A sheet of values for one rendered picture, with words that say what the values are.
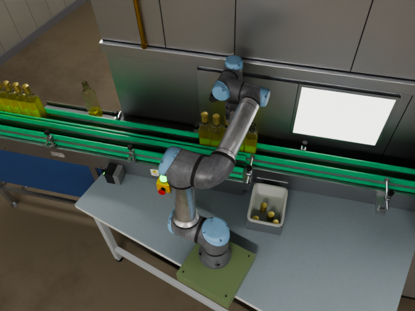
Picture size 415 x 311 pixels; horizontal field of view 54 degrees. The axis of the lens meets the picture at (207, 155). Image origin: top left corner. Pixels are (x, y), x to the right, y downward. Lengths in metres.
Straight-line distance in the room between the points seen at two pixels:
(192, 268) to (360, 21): 1.23
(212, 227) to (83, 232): 1.49
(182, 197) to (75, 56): 3.04
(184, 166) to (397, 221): 1.23
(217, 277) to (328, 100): 0.94
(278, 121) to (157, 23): 0.74
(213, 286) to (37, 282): 1.46
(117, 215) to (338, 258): 1.10
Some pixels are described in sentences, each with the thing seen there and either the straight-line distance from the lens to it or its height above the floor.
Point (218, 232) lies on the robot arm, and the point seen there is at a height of 1.04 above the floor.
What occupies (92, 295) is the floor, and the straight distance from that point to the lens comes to 2.83.
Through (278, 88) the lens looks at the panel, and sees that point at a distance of 1.90.
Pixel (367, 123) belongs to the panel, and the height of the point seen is 1.14.
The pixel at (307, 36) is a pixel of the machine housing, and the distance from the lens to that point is 1.75.
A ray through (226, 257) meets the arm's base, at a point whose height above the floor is 0.87.
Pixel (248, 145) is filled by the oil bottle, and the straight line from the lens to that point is 1.99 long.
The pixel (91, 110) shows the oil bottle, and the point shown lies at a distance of 2.34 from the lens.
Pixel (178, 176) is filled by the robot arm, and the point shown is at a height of 1.41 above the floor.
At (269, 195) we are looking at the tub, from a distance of 2.13.
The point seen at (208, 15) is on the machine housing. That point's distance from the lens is 1.77.
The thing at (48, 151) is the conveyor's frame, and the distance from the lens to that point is 2.41.
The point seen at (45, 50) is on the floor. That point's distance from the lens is 4.58.
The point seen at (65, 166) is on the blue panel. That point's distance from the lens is 2.51.
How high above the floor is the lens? 2.56
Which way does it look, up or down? 52 degrees down
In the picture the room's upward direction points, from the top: 3 degrees counter-clockwise
